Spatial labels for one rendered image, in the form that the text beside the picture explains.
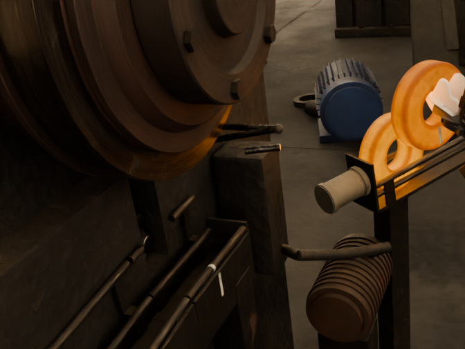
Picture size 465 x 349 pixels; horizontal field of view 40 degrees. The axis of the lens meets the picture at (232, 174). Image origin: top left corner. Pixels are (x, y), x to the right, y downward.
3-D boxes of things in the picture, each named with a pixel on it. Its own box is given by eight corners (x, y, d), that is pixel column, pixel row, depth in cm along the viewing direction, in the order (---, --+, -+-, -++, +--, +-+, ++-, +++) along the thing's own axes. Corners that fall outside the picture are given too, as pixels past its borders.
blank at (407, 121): (383, 79, 106) (398, 82, 103) (448, 46, 112) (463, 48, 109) (396, 160, 113) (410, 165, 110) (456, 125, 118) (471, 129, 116)
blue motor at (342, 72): (320, 154, 299) (315, 84, 285) (315, 113, 351) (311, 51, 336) (387, 149, 295) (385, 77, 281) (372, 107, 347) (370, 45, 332)
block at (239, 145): (223, 271, 120) (205, 154, 110) (241, 248, 126) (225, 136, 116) (277, 279, 115) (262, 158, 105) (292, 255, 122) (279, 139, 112)
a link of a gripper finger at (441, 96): (431, 64, 107) (474, 88, 101) (423, 94, 111) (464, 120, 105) (417, 68, 106) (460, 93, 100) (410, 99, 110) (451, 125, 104)
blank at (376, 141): (380, 202, 128) (393, 208, 126) (344, 159, 119) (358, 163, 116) (422, 142, 131) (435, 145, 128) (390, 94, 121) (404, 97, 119)
